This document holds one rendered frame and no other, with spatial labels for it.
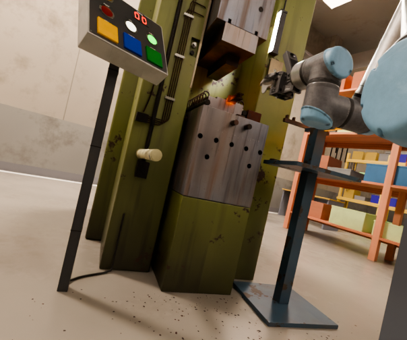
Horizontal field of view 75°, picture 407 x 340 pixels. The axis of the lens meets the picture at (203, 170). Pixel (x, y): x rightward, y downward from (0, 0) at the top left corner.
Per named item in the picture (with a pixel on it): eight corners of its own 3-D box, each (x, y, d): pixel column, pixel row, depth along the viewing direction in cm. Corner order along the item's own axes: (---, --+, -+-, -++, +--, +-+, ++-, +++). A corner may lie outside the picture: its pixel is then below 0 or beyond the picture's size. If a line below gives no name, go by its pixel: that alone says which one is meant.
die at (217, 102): (240, 119, 139) (243, 103, 140) (205, 108, 132) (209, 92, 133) (210, 125, 179) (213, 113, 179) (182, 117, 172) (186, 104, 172)
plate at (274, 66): (277, 90, 160) (284, 63, 160) (265, 85, 157) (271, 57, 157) (275, 90, 162) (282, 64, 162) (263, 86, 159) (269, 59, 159)
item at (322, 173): (361, 182, 133) (362, 179, 133) (296, 165, 121) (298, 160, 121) (318, 177, 162) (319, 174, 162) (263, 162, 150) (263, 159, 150)
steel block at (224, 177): (250, 208, 139) (269, 125, 139) (182, 195, 125) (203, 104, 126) (211, 191, 191) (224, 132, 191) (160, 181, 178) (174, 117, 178)
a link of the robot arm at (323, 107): (346, 129, 73) (356, 86, 73) (308, 119, 71) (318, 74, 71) (325, 133, 82) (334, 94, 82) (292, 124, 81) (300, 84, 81)
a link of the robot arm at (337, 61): (327, 73, 70) (335, 36, 70) (295, 84, 81) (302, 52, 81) (352, 85, 73) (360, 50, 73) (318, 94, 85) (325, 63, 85)
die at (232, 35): (255, 54, 140) (259, 36, 140) (221, 39, 133) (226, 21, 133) (222, 75, 179) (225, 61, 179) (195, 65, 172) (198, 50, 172)
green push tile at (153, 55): (163, 67, 108) (161, 53, 110) (148, 59, 103) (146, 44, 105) (160, 70, 109) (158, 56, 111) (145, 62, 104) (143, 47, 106)
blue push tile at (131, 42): (142, 55, 101) (141, 41, 103) (124, 46, 96) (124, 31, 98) (139, 58, 102) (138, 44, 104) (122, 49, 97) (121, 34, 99)
